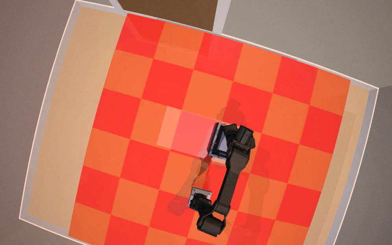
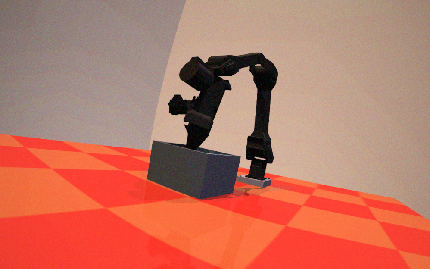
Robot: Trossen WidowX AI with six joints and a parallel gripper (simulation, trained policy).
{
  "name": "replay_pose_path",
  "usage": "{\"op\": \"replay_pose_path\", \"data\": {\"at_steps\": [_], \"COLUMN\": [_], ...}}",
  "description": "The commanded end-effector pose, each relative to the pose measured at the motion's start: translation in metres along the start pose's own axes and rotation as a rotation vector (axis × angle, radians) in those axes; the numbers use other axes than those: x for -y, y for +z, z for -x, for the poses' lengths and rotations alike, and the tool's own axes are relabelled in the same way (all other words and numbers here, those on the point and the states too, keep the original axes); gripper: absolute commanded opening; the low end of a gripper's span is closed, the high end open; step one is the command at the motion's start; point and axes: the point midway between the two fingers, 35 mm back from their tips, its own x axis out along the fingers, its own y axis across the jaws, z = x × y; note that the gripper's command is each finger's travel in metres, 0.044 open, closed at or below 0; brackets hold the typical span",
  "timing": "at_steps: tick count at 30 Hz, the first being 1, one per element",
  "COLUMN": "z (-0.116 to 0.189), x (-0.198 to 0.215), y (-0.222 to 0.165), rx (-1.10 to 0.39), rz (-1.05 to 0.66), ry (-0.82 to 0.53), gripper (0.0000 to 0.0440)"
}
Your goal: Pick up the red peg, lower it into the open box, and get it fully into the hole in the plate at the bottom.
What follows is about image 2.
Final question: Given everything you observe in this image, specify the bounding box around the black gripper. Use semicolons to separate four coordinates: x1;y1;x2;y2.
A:
184;94;221;150

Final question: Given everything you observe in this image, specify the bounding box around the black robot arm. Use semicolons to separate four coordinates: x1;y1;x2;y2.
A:
168;52;278;180

